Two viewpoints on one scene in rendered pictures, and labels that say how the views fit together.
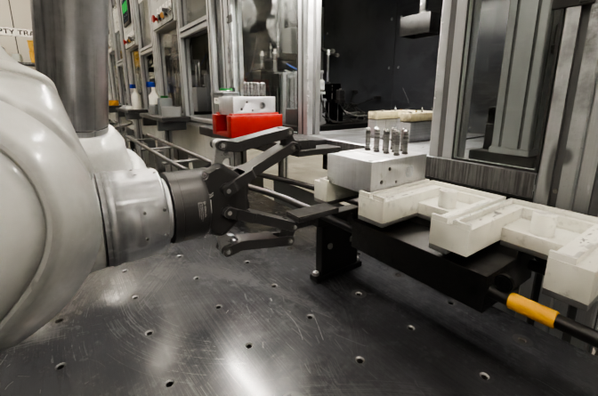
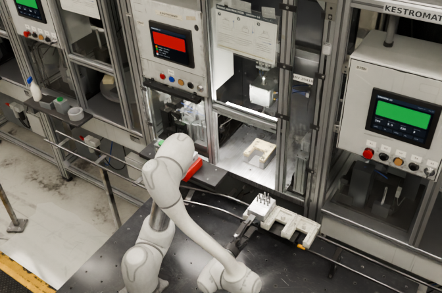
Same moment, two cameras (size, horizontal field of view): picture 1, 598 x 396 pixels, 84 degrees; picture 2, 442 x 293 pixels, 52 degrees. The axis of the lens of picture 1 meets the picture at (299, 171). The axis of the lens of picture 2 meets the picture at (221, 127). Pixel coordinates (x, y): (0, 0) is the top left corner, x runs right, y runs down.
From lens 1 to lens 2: 1.97 m
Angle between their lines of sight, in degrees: 31
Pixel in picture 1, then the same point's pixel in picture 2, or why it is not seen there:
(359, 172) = (260, 216)
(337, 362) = (261, 263)
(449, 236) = (285, 236)
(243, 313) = not seen: hidden behind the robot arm
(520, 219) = (300, 220)
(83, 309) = (180, 272)
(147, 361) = not seen: hidden behind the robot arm
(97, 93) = not seen: hidden behind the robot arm
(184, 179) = (233, 249)
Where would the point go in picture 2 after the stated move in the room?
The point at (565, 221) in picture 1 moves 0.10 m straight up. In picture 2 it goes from (308, 222) to (310, 209)
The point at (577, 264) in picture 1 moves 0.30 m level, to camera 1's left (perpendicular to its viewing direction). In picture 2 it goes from (306, 243) to (249, 265)
